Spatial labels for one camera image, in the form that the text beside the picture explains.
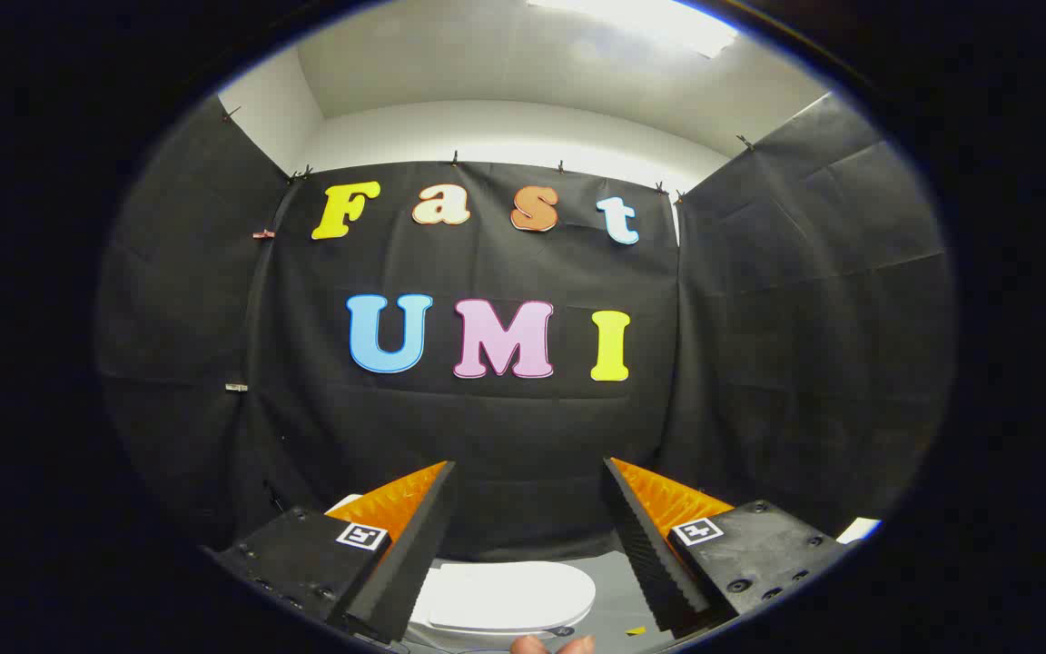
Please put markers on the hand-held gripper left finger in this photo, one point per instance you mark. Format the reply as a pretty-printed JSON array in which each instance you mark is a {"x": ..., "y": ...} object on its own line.
[{"x": 423, "y": 545}]

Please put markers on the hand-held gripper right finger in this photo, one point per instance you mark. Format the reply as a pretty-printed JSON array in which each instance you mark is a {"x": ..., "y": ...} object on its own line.
[{"x": 646, "y": 554}]

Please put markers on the white toilet lid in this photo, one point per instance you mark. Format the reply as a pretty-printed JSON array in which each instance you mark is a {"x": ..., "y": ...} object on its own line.
[{"x": 505, "y": 595}]

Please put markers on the white toilet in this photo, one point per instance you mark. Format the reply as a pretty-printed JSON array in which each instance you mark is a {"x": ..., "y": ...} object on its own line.
[{"x": 346, "y": 501}]

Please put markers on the black backdrop cloth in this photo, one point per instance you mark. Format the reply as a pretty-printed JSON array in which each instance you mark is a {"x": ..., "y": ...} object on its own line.
[{"x": 505, "y": 427}]

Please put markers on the white panel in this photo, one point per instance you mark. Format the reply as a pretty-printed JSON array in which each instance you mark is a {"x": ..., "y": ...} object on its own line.
[{"x": 859, "y": 529}]

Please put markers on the row of dark cloth clips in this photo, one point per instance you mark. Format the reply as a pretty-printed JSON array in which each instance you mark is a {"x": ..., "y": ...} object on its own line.
[{"x": 455, "y": 160}]

